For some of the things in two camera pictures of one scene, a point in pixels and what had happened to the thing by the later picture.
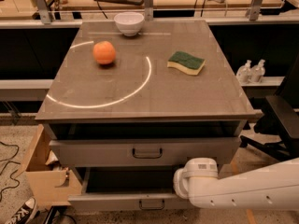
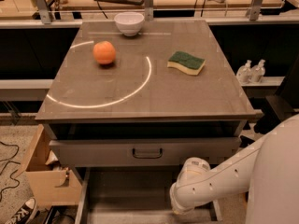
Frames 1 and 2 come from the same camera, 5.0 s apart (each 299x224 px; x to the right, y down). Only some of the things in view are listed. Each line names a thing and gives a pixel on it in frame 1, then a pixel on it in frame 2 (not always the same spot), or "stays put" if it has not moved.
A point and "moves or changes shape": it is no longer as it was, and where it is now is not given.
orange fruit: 104,52 stays put
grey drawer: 126,189 moves or changes shape
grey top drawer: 142,152 stays put
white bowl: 129,22 stays put
